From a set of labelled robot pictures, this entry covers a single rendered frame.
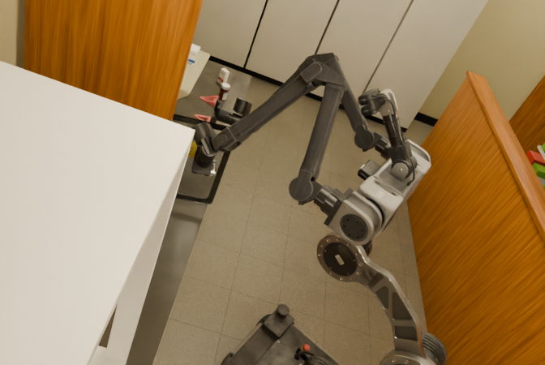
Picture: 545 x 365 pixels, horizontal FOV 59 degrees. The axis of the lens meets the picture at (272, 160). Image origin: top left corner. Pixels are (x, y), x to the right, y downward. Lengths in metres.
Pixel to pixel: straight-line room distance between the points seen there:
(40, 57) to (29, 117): 1.06
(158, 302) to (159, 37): 0.87
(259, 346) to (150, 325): 1.01
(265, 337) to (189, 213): 0.90
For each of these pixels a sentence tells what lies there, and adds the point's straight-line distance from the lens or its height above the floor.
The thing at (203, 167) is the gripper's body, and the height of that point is 1.27.
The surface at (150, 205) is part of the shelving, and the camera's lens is 0.56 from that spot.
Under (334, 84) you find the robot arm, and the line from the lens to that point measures 1.56.
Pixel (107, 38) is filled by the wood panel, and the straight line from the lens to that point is 1.56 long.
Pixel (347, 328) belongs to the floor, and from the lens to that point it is 3.20.
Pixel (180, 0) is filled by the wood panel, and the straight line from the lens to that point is 1.44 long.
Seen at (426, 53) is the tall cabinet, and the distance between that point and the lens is 4.97.
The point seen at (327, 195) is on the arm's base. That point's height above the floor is 1.48.
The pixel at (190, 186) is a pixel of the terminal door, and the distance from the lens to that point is 1.94.
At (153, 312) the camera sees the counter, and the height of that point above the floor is 0.94.
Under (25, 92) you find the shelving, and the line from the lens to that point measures 0.69.
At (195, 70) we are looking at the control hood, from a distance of 1.79.
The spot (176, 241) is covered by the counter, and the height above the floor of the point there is 0.94.
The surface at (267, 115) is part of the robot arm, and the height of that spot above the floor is 1.55.
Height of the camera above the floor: 2.38
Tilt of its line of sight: 36 degrees down
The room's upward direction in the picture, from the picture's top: 24 degrees clockwise
